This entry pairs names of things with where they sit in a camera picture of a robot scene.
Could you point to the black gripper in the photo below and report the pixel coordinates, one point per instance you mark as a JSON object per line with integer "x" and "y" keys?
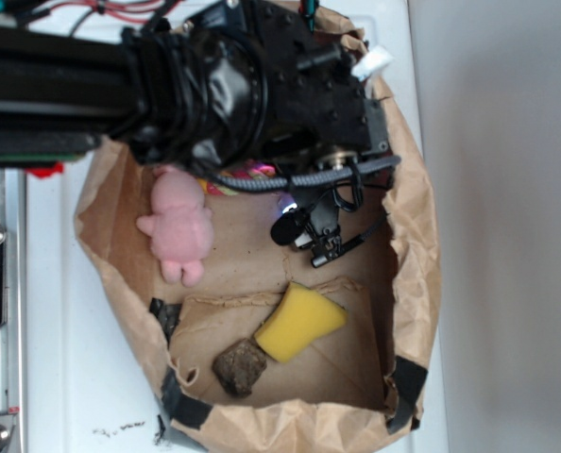
{"x": 273, "y": 91}

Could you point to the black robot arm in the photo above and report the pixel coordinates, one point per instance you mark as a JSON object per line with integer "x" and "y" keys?
{"x": 62, "y": 97}

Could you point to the pink plush toy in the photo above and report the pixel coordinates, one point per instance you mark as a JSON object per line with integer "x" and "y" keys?
{"x": 180, "y": 226}

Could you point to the yellow sponge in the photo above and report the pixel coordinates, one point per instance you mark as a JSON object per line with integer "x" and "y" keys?
{"x": 303, "y": 316}

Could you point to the brown rock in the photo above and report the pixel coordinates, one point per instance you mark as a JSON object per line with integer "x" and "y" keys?
{"x": 239, "y": 367}

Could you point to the brown paper bag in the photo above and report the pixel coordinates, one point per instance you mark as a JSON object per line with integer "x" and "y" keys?
{"x": 357, "y": 389}

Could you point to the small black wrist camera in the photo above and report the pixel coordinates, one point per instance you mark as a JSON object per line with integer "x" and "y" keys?
{"x": 311, "y": 222}

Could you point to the aluminium rail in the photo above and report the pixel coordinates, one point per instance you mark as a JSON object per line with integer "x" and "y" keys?
{"x": 12, "y": 311}

